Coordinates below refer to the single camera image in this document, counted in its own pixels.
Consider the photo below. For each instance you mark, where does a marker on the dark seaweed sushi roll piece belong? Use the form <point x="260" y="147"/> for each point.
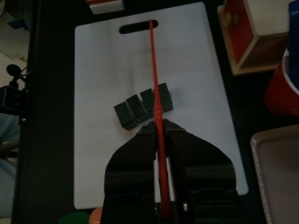
<point x="124" y="117"/>
<point x="147" y="100"/>
<point x="136" y="109"/>
<point x="165" y="97"/>

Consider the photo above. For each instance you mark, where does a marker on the blue toy utensil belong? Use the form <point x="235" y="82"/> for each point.
<point x="294" y="38"/>

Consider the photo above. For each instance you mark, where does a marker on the wooden box with slot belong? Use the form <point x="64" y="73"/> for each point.
<point x="248" y="32"/>

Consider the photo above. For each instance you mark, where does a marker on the black camera with microphone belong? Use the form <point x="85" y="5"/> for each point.
<point x="13" y="97"/>

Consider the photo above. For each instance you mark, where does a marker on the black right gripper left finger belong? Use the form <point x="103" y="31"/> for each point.
<point x="129" y="175"/>

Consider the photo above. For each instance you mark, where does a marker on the orange toy carrot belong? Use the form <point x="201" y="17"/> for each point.
<point x="95" y="216"/>

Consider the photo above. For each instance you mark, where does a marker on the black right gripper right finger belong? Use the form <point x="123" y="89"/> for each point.
<point x="201" y="180"/>

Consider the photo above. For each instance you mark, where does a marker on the salmon nigiri toy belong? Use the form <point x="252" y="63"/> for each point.
<point x="104" y="6"/>

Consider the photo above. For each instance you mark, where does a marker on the pink rectangular plate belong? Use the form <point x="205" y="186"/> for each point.
<point x="278" y="178"/>

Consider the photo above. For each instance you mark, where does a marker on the white plastic cutting board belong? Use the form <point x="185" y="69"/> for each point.
<point x="104" y="64"/>

